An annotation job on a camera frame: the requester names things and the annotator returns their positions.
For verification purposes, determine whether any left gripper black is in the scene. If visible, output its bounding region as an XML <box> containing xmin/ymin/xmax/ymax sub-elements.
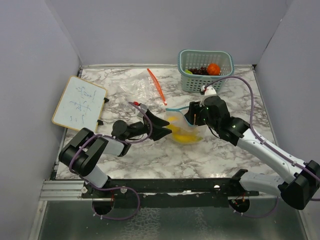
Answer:
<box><xmin>124</xmin><ymin>109</ymin><xmax>172</xmax><ymax>141</ymax></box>

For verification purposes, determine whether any yellow fake lemon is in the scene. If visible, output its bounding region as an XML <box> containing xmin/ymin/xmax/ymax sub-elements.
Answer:
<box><xmin>166</xmin><ymin>116</ymin><xmax>180</xmax><ymax>134</ymax></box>

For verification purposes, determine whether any yellow fake banana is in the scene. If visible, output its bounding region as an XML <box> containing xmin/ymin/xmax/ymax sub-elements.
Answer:
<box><xmin>172</xmin><ymin>134</ymin><xmax>203</xmax><ymax>145</ymax></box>

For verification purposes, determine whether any clear bag blue zipper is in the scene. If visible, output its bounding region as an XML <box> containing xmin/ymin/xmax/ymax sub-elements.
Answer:
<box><xmin>164</xmin><ymin>106</ymin><xmax>206</xmax><ymax>141</ymax></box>

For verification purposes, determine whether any green fake ball fruit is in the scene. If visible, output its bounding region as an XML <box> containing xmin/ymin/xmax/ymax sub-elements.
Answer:
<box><xmin>185</xmin><ymin>70</ymin><xmax>193</xmax><ymax>75</ymax></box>

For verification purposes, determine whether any red fake grapes bunch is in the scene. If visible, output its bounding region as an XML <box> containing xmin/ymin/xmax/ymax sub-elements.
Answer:
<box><xmin>188</xmin><ymin>67</ymin><xmax>208</xmax><ymax>76</ymax></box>

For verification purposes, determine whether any clear bag red zipper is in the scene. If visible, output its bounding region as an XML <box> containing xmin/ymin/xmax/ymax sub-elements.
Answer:
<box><xmin>115</xmin><ymin>69</ymin><xmax>167</xmax><ymax>108</ymax></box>

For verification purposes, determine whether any orange fake pumpkin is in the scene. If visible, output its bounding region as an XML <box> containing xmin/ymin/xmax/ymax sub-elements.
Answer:
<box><xmin>206</xmin><ymin>63</ymin><xmax>221</xmax><ymax>76</ymax></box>

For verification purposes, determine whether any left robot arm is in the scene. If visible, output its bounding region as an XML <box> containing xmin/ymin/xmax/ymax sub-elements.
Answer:
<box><xmin>58</xmin><ymin>109</ymin><xmax>172</xmax><ymax>198</ymax></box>

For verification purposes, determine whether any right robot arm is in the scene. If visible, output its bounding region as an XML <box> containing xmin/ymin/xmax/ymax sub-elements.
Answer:
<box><xmin>184</xmin><ymin>95</ymin><xmax>320</xmax><ymax>210</ymax></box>

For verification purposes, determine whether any teal plastic basket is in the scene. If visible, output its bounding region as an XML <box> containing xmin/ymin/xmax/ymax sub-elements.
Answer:
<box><xmin>177</xmin><ymin>49</ymin><xmax>235</xmax><ymax>92</ymax></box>

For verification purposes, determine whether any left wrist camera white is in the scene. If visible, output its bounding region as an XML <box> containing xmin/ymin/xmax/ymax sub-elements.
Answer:
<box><xmin>133</xmin><ymin>101</ymin><xmax>148</xmax><ymax>119</ymax></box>

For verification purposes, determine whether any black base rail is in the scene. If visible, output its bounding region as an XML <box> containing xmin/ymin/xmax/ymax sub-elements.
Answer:
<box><xmin>81</xmin><ymin>176</ymin><xmax>259</xmax><ymax>209</ymax></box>

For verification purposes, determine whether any small whiteboard wooden frame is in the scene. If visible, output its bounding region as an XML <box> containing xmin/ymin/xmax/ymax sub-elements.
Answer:
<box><xmin>52</xmin><ymin>76</ymin><xmax>107</xmax><ymax>132</ymax></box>

